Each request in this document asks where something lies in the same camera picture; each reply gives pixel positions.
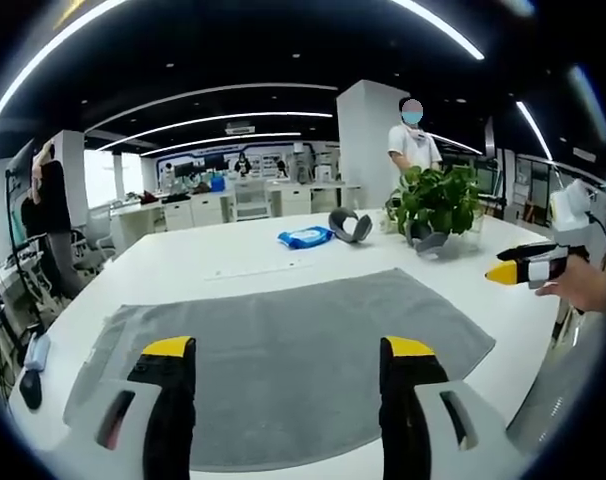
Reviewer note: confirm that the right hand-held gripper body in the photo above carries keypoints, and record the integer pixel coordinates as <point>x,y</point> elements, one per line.
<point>572,210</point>

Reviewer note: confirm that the grey curved headrest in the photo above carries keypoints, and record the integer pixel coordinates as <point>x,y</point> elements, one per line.
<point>350,226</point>

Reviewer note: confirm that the grey plastic part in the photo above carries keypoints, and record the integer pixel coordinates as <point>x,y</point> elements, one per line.
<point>430,246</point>

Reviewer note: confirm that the green potted plant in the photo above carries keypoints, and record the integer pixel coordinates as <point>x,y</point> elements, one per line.
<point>435,200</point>

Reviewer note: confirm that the white table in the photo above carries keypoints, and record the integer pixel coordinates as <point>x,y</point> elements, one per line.
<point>223,260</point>

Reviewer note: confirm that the blue wet wipes packet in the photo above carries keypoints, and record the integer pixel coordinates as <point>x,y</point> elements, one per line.
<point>306,236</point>

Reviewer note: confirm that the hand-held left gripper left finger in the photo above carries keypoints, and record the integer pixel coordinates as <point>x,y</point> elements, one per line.
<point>133,410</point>

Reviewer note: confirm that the grey towel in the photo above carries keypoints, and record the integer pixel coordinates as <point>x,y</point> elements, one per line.
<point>283,350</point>

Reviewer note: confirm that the person's right hand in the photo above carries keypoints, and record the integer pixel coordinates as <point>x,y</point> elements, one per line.
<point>580,287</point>

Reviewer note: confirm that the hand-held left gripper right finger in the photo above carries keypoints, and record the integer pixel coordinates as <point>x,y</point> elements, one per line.
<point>433,410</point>

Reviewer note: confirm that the white square pillar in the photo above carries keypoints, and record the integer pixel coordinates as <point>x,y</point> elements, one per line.
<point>368,145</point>

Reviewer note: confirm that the white counter cabinet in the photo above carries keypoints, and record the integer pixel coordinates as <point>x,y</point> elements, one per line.
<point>233,202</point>

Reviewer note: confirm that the black computer mouse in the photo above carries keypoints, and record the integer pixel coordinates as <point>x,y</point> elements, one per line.
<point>31,390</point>

